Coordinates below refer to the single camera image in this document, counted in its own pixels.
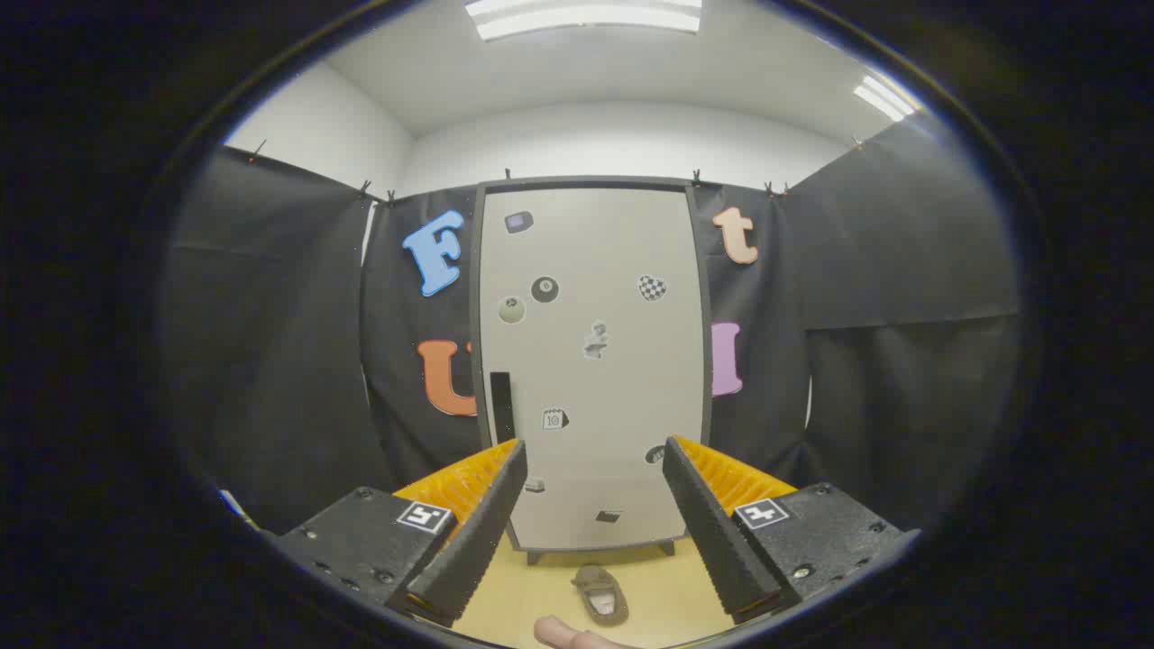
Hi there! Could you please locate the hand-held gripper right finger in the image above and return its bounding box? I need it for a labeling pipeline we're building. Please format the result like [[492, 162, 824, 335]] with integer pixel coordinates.
[[663, 435, 922, 625]]

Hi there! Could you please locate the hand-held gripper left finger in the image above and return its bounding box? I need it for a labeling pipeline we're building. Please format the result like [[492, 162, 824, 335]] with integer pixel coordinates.
[[270, 439, 529, 629]]

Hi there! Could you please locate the brown fuzzy shoe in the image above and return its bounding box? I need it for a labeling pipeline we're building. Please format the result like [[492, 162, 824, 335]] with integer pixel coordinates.
[[571, 565, 630, 627]]

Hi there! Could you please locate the grey shoe cabinet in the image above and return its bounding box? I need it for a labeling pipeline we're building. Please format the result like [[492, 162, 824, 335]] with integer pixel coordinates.
[[469, 176, 715, 567]]

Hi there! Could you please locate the small ceiling light panel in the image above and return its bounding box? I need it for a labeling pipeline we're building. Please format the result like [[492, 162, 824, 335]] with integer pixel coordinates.
[[852, 72, 916, 123]]

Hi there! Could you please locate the long ceiling light panel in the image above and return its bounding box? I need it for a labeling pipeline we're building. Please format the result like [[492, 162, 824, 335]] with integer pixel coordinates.
[[464, 0, 702, 42]]

